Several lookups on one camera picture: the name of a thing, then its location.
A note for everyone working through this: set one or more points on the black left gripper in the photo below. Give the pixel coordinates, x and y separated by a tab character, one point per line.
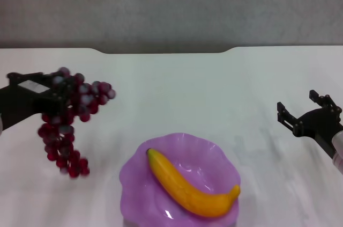
21	103

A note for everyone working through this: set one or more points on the red grape bunch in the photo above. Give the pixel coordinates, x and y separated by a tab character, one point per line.
85	98

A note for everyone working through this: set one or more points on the yellow banana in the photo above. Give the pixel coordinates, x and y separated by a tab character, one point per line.
185	184

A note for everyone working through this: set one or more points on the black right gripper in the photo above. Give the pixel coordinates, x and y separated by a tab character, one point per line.
321	127

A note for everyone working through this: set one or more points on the purple wavy plastic plate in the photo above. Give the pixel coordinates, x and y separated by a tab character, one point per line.
150	200

